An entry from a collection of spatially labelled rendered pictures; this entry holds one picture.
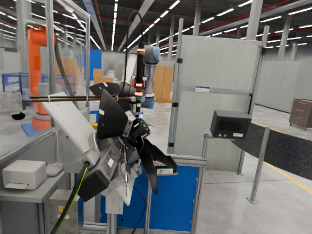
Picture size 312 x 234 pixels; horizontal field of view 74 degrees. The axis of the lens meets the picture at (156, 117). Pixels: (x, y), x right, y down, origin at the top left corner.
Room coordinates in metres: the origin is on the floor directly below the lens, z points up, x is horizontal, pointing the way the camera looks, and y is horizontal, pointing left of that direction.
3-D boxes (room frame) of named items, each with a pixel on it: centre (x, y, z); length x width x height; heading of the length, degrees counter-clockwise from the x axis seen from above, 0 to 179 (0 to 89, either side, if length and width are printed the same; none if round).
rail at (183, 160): (1.56, 0.02, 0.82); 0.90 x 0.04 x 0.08; 91
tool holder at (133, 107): (1.19, 0.12, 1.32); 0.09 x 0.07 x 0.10; 126
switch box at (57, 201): (0.97, 0.44, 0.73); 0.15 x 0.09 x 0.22; 91
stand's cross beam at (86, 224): (1.06, 0.33, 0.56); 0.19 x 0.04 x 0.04; 91
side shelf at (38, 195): (1.08, 0.66, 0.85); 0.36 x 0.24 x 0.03; 1
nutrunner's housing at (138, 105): (1.20, 0.11, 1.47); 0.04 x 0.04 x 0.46
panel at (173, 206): (1.56, 0.02, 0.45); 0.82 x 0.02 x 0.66; 91
